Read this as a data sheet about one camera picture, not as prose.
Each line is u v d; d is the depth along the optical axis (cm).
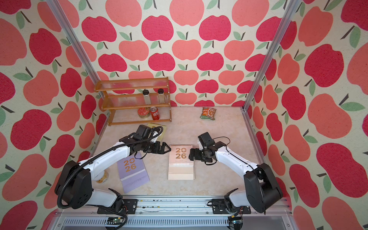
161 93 98
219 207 73
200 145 74
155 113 104
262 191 42
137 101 116
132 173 85
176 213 74
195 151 78
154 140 76
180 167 84
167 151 78
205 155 73
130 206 74
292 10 70
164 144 76
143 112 112
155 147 75
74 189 42
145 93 96
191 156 78
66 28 76
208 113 114
